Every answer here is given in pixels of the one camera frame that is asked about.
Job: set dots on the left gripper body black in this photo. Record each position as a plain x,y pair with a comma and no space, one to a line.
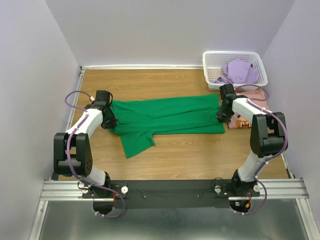
110,121

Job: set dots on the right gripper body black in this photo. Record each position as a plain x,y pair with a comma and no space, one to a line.
224,115

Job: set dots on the green t shirt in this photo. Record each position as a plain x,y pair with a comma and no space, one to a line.
138,121

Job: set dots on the purple t shirt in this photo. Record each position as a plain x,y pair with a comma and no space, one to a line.
238,72

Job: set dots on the white plastic basket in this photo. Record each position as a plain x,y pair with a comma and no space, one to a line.
213,61

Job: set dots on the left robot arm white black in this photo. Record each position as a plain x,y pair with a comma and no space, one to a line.
72,154

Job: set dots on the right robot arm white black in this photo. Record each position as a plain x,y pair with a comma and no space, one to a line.
268,136

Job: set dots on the black base mat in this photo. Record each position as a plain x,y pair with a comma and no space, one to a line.
173,194

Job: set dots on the aluminium back rail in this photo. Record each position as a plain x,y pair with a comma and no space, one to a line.
142,67

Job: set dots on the aluminium rail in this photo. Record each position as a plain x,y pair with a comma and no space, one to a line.
268,188
142,67
74,98

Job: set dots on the aluminium left rail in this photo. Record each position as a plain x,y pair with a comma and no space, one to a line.
74,98

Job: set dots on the aluminium front rail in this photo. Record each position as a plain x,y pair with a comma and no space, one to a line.
268,188

